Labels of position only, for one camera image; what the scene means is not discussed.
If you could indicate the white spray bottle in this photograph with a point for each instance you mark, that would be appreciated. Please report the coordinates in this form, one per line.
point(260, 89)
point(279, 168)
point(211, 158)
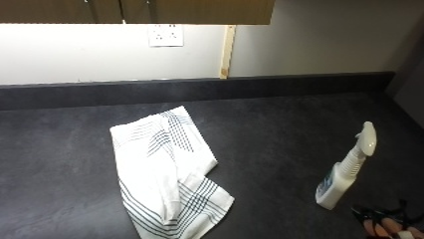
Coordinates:
point(338, 182)

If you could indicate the white striped tea towel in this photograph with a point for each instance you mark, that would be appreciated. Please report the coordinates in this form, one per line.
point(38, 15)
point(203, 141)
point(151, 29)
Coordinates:
point(150, 166)

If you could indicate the pale wooden strip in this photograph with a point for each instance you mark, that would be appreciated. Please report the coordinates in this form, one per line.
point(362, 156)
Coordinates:
point(226, 49)

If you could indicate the white wall socket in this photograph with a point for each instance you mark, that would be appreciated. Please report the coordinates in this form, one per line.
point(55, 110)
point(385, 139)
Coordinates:
point(164, 35)

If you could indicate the brown wall cabinet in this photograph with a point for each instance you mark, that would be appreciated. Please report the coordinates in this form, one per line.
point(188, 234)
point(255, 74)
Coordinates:
point(131, 10)

